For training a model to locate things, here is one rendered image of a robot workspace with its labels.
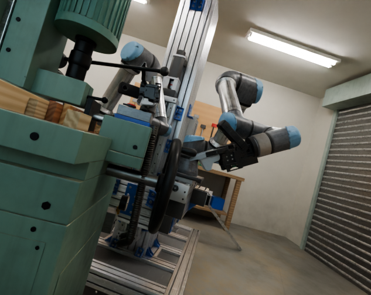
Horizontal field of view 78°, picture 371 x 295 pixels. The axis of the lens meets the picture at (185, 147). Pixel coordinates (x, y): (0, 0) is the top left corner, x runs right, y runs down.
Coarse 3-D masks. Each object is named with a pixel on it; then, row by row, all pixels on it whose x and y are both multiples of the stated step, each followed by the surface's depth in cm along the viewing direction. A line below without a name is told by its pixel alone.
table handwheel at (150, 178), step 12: (180, 144) 63; (168, 156) 78; (108, 168) 66; (120, 168) 67; (168, 168) 56; (132, 180) 67; (144, 180) 67; (156, 180) 67; (168, 180) 55; (156, 192) 68; (168, 192) 55; (156, 204) 56; (156, 216) 56; (156, 228) 59
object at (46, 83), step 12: (36, 72) 62; (48, 72) 63; (36, 84) 62; (48, 84) 63; (60, 84) 63; (72, 84) 63; (84, 84) 64; (48, 96) 63; (60, 96) 63; (72, 96) 63; (84, 96) 65; (84, 108) 68
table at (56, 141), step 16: (0, 112) 38; (16, 112) 39; (0, 128) 38; (16, 128) 38; (32, 128) 39; (48, 128) 39; (64, 128) 39; (0, 144) 38; (16, 144) 38; (32, 144) 38; (48, 144) 39; (64, 144) 39; (80, 144) 40; (96, 144) 49; (64, 160) 39; (80, 160) 42; (96, 160) 53; (112, 160) 60; (128, 160) 61
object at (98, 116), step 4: (88, 100) 64; (92, 100) 64; (88, 104) 64; (92, 104) 65; (96, 104) 68; (88, 108) 64; (92, 108) 66; (96, 108) 69; (84, 112) 64; (88, 112) 64; (92, 112) 67; (96, 112) 70; (92, 116) 67; (96, 116) 68; (100, 116) 68; (92, 120) 69; (96, 120) 68; (100, 120) 68; (92, 124) 70; (92, 128) 71
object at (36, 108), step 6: (30, 102) 50; (36, 102) 51; (42, 102) 52; (30, 108) 50; (36, 108) 51; (42, 108) 53; (30, 114) 50; (36, 114) 51; (42, 114) 54; (96, 126) 97
